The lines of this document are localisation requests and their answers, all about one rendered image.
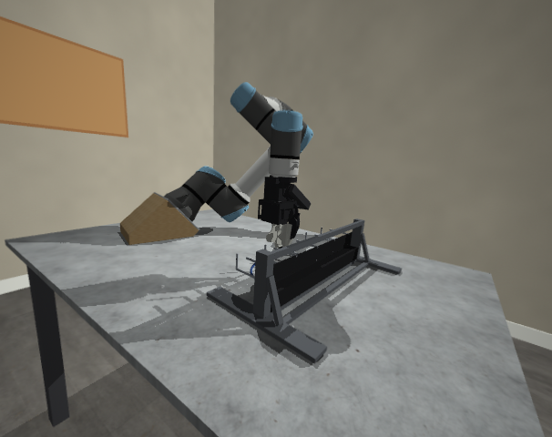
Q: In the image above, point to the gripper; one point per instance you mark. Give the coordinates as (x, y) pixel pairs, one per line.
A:
(279, 208)

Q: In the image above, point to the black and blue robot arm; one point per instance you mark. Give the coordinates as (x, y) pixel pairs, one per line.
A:
(282, 127)

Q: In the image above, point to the dark grey free-standing rack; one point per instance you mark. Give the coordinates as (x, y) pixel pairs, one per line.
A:
(293, 278)

